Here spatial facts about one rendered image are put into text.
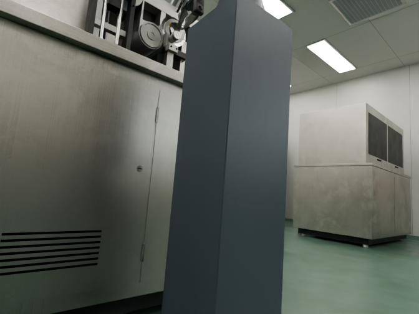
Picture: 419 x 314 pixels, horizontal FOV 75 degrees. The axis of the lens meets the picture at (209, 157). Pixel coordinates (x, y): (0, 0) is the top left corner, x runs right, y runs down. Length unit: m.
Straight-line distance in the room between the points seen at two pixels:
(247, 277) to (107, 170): 0.53
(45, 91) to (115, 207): 0.39
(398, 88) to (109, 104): 5.19
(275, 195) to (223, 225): 0.17
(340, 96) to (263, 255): 5.47
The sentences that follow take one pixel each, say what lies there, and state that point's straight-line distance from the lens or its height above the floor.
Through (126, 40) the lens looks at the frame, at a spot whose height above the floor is 1.02.
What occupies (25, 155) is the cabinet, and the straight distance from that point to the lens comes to 0.86.
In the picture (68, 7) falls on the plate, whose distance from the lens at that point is 1.70.
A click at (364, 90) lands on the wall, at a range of 5.86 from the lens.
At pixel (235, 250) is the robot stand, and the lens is 0.59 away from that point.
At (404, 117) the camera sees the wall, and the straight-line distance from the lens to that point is 5.51.
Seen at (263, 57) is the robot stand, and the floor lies 0.78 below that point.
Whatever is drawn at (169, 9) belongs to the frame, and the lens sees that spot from 2.03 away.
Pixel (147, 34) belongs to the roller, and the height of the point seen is 1.17.
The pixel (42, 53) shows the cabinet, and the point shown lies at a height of 0.80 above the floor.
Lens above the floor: 0.45
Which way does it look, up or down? 8 degrees up
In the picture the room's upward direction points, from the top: 4 degrees clockwise
